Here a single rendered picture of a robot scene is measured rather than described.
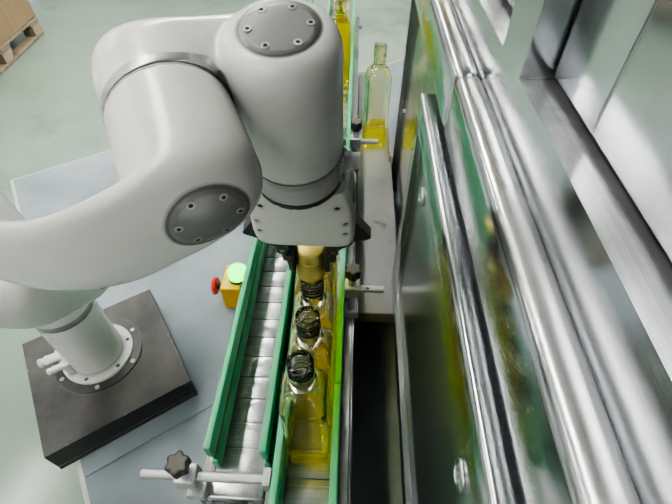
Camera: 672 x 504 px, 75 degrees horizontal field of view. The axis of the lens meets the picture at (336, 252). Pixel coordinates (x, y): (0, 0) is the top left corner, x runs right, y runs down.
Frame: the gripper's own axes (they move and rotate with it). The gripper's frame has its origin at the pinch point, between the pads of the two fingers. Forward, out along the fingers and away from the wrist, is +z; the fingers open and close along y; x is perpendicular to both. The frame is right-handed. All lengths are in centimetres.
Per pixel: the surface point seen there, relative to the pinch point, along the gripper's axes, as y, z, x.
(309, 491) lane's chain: -0.3, 25.0, 25.0
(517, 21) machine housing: -14.7, -26.7, -3.7
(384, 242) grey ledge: -12.0, 37.6, -22.2
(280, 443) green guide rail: 3.5, 17.7, 19.4
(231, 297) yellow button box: 20.5, 43.1, -10.2
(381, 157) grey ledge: -12, 45, -52
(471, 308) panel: -12.9, -17.2, 12.4
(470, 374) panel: -12.1, -18.3, 17.0
